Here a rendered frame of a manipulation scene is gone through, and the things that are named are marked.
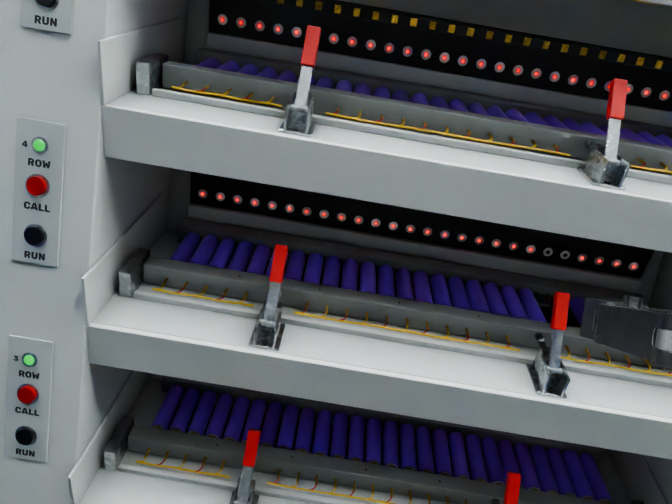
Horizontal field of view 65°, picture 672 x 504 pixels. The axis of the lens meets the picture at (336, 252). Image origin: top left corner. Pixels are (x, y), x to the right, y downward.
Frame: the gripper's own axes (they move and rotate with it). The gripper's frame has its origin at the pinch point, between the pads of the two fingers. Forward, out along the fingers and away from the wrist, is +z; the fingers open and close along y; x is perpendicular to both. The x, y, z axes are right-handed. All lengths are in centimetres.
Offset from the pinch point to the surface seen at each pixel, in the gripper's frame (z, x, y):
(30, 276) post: 9.7, -4.6, -47.7
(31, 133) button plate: 6.7, 7.4, -48.0
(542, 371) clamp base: 11.6, -5.8, -1.0
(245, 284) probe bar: 16.1, -2.7, -29.9
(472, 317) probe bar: 16.2, -2.2, -6.9
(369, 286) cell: 19.2, -0.9, -17.4
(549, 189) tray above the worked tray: 6.5, 9.9, -5.0
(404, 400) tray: 11.8, -10.5, -13.1
